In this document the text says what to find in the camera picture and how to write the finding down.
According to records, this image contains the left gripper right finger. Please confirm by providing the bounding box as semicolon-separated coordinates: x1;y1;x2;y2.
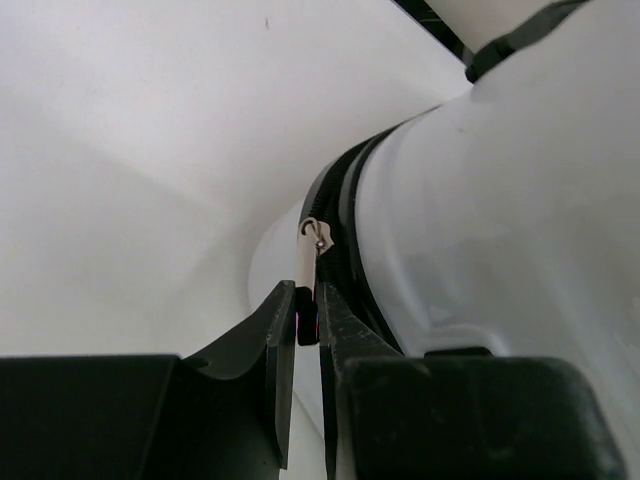
316;284;627;479

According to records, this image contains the silver zipper pull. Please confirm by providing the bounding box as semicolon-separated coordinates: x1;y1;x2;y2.
295;217;334;346

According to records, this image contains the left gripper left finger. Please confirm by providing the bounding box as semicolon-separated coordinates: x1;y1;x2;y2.
1;281;296;479

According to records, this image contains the white black hard-shell suitcase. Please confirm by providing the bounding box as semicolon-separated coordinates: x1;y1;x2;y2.
247;0;640;480

